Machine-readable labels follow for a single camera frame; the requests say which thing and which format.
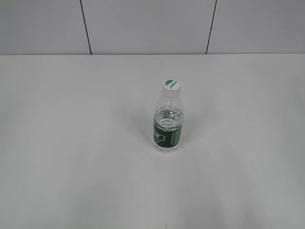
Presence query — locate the clear Cestbon water bottle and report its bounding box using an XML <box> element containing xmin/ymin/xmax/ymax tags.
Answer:
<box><xmin>153</xmin><ymin>95</ymin><xmax>184</xmax><ymax>153</ymax></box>

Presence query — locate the white green bottle cap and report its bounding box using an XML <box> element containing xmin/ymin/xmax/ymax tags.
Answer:
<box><xmin>162</xmin><ymin>79</ymin><xmax>181</xmax><ymax>97</ymax></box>

